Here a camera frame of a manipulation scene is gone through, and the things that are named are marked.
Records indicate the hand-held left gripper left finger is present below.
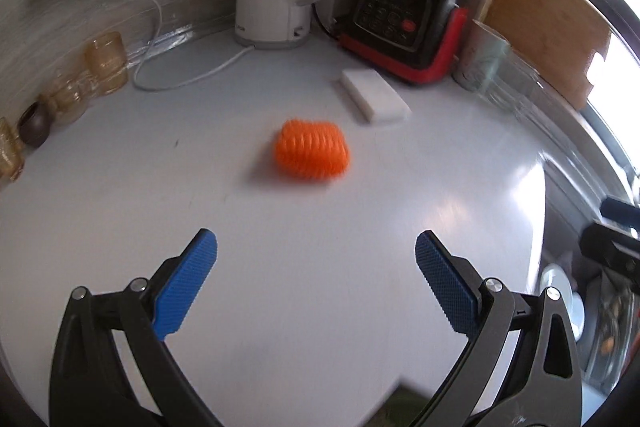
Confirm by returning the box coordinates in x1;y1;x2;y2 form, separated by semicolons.
49;228;219;427

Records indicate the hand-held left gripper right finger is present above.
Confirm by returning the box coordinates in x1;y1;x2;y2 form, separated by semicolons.
415;230;583;427

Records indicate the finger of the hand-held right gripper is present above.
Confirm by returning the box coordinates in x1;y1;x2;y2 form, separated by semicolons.
600;197;640;226
580;222;640;270

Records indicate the orange spiky brush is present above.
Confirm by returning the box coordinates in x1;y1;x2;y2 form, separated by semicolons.
274;119;350;180

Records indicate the steel kitchen sink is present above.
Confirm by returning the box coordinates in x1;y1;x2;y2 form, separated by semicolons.
542;157;640;400

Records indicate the white plate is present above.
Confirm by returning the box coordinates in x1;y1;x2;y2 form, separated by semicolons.
540;263;586;343

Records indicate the clear glass container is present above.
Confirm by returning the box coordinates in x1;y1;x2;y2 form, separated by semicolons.
487;52;551;118

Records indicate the white sponge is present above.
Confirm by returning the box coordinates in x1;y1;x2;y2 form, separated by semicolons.
334;68;412;124

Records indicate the wooden cutting board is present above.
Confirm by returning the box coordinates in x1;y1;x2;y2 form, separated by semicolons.
477;0;613;110

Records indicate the amber glass cup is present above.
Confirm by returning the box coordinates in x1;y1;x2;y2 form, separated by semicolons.
0;117;25;182
84;32;130;95
42;74;93;125

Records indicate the small brown pot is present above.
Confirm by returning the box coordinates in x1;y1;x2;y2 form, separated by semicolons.
17;102;52;148

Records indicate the red and black blender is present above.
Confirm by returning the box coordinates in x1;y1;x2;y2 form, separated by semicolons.
336;0;471;86

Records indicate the white kettle cable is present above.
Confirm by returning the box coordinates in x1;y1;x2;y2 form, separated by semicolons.
85;0;256;91

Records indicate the black blender cable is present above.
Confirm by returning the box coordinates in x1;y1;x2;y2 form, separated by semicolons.
312;0;362;42

